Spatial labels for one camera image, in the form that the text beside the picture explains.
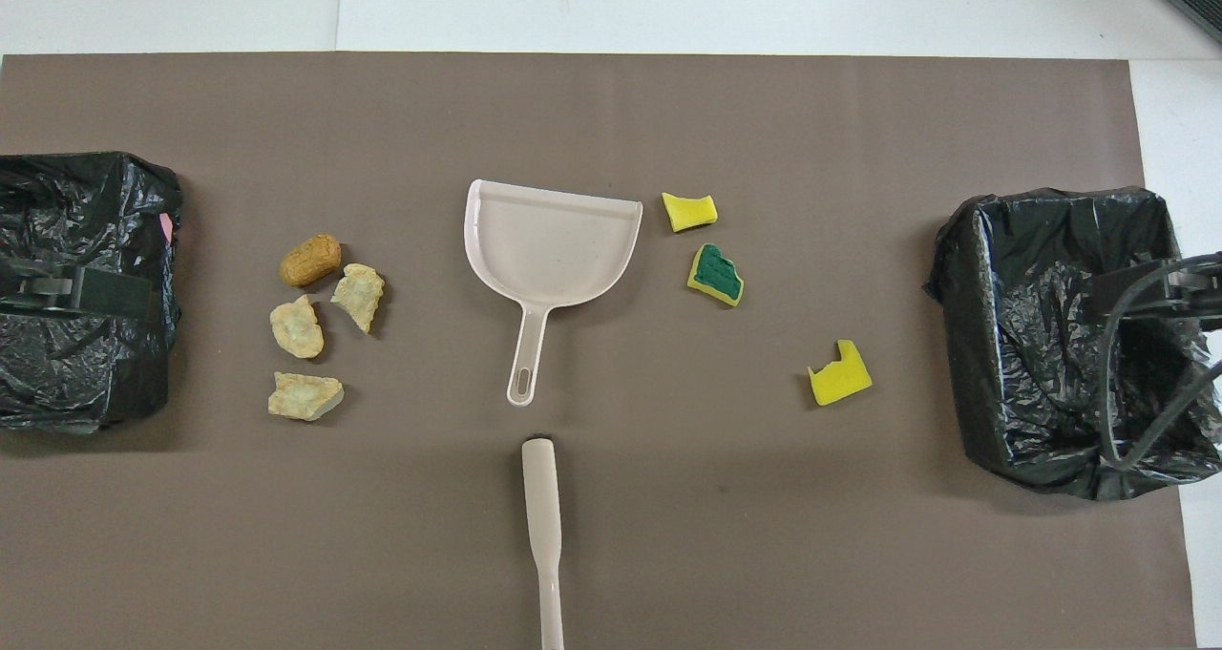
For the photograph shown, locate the green and yellow sponge piece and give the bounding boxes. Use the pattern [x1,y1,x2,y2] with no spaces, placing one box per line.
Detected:
[686,242,746,308]

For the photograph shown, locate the brown table mat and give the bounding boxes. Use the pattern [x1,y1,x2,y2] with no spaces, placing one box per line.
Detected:
[0,52,1199,650]

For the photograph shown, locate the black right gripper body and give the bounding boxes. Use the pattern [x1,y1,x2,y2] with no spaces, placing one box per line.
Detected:
[1160,252,1222,331]

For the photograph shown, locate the brown fried nugget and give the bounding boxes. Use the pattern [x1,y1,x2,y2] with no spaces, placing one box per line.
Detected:
[279,233,343,288]

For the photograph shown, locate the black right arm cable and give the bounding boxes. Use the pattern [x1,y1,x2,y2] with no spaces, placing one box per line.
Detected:
[1098,254,1222,472]

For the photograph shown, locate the yellow notched sponge piece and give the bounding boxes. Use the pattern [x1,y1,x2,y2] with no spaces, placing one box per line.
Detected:
[808,339,874,408]

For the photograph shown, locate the black bag covered bin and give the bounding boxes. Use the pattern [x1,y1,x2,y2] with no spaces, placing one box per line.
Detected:
[0,151,184,434]

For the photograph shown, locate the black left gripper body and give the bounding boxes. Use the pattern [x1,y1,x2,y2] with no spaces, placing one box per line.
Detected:
[0,257,75,312]

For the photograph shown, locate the beige hand brush black bristles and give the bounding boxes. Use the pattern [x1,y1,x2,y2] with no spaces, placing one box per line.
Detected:
[520,433,566,650]

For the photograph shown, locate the pale fried food piece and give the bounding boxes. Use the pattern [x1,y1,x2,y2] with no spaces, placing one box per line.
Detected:
[267,371,346,423]
[269,294,327,361]
[330,262,387,335]

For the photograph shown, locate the beige plastic dustpan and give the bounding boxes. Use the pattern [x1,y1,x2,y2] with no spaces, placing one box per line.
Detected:
[464,179,644,409]

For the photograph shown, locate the open bin with black bag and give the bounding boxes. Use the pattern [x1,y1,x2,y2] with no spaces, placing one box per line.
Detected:
[922,186,1222,501]

